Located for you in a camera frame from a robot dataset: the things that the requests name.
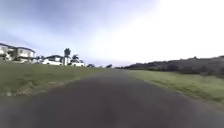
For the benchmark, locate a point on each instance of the dark hedge row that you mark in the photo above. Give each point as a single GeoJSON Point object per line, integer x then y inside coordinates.
{"type": "Point", "coordinates": [190, 65]}

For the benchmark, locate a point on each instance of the grass field with dry patches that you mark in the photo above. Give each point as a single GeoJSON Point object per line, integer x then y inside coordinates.
{"type": "Point", "coordinates": [33, 76]}

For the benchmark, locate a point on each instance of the white house with dark roof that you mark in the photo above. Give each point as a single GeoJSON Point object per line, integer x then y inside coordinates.
{"type": "Point", "coordinates": [56, 60]}

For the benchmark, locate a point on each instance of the row of pale houses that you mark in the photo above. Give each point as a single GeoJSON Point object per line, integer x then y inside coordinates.
{"type": "Point", "coordinates": [16, 53]}

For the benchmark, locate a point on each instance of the grey asphalt path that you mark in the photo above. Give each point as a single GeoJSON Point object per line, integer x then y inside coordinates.
{"type": "Point", "coordinates": [110, 100]}

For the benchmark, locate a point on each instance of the small dark bush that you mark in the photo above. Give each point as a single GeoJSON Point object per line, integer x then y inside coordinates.
{"type": "Point", "coordinates": [90, 65]}
{"type": "Point", "coordinates": [109, 66]}

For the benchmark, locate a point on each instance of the grass verge beside hedge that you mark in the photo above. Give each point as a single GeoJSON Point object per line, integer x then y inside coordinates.
{"type": "Point", "coordinates": [186, 83]}

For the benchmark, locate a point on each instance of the dark tall tree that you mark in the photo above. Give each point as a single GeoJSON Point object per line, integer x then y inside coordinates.
{"type": "Point", "coordinates": [67, 53]}

